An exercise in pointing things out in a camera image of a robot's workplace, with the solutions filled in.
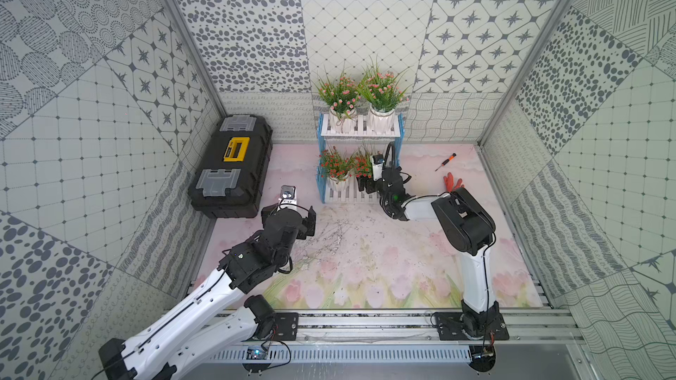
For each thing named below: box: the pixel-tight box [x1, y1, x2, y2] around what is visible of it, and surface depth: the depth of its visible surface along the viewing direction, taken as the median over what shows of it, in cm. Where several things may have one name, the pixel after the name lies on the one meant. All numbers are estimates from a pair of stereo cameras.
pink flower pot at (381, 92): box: [359, 55, 413, 134], surface depth 80 cm
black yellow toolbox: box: [187, 114, 274, 220], surface depth 93 cm
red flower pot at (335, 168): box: [318, 146, 353, 192], surface depth 95 cm
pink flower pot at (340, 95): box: [311, 62, 362, 134], surface depth 80 cm
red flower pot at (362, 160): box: [350, 146, 373, 179], surface depth 93 cm
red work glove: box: [443, 172, 465, 193], surface depth 106 cm
